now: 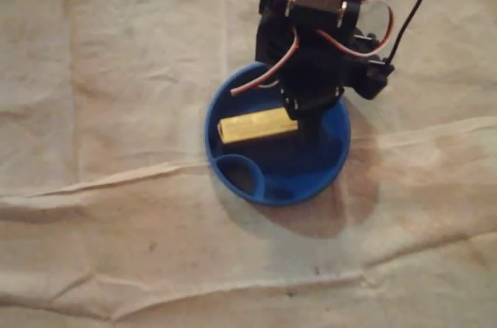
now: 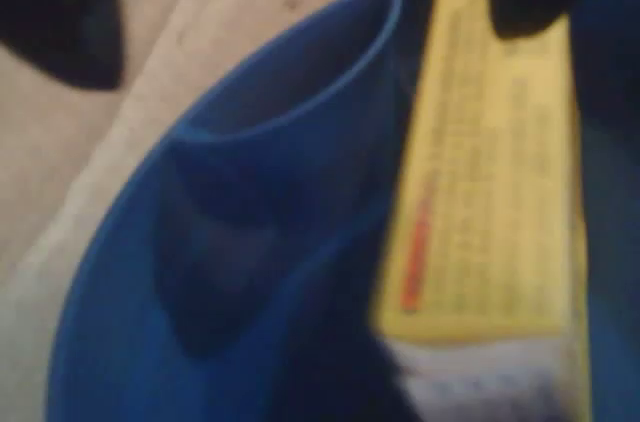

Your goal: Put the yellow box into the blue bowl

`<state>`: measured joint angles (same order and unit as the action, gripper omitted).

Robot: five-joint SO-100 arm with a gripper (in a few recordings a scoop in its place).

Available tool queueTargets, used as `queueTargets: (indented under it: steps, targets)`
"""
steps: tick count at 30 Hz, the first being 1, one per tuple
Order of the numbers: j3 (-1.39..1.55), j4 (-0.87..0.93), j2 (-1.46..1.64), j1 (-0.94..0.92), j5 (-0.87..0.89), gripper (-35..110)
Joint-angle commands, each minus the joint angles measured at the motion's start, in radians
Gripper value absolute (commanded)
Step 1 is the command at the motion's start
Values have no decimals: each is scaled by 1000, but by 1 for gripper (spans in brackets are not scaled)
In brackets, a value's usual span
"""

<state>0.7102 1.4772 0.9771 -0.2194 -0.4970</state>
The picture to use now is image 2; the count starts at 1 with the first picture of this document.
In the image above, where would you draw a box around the yellow rectangular block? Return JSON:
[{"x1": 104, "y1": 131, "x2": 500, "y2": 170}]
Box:
[{"x1": 368, "y1": 0, "x2": 595, "y2": 422}]

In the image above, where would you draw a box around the blue round bowl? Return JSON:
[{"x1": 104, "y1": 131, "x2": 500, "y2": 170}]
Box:
[{"x1": 46, "y1": 0, "x2": 640, "y2": 422}]

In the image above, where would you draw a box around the beige wrinkled table cloth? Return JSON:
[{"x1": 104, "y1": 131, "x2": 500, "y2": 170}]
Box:
[{"x1": 0, "y1": 0, "x2": 484, "y2": 422}]

